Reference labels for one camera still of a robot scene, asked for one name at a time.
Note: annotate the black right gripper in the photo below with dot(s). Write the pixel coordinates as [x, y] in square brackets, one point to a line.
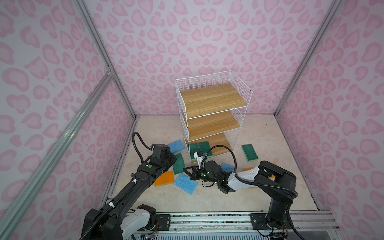
[194, 176]

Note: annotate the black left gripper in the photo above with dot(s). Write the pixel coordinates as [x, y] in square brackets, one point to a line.
[172, 157]

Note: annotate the green sponge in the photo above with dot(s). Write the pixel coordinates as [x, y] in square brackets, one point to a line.
[179, 165]
[194, 147]
[204, 148]
[250, 152]

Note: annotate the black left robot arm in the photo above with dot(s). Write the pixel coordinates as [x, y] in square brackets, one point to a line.
[126, 198]

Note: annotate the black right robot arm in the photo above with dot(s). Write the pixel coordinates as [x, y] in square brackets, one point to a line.
[276, 182]

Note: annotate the blue sponge near shelf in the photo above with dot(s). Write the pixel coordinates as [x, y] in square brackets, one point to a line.
[176, 147]

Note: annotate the blue sponge lower left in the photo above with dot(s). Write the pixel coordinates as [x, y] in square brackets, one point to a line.
[186, 184]

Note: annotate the orange sponge lower left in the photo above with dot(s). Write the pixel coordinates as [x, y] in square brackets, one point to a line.
[165, 179]

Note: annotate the orange sponge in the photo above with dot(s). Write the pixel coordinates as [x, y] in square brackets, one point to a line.
[165, 179]
[249, 169]

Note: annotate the blue sponge centre right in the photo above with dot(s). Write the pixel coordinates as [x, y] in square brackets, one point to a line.
[227, 168]

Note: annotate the orange sponge right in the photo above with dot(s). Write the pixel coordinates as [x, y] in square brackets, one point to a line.
[249, 169]

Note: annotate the white wire wooden shelf rack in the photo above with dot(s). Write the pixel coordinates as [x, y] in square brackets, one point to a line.
[212, 108]

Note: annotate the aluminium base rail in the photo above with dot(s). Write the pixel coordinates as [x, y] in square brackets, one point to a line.
[143, 225]

